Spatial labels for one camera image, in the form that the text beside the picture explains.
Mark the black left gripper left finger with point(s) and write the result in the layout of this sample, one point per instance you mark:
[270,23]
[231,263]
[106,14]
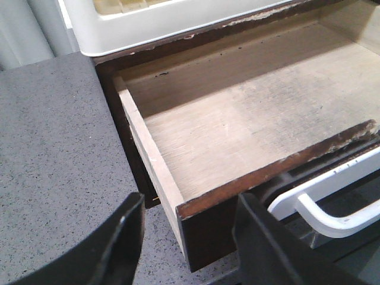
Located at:
[109,255]

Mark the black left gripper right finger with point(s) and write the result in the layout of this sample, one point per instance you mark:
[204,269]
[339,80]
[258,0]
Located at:
[270,254]

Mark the wooden drawer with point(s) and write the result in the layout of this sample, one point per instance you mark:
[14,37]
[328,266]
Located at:
[222,118]

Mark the dark wooden drawer cabinet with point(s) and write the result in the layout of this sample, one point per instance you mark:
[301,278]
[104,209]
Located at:
[107,66]

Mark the black glass oven door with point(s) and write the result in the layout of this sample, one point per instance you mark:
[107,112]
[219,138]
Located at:
[357,253]

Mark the white plastic tray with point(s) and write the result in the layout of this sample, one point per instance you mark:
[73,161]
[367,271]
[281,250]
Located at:
[105,27]

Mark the grey white curtain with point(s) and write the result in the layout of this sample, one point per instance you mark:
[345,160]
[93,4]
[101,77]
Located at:
[34,31]

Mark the white appliance handle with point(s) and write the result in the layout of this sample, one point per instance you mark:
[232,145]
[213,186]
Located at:
[303,199]

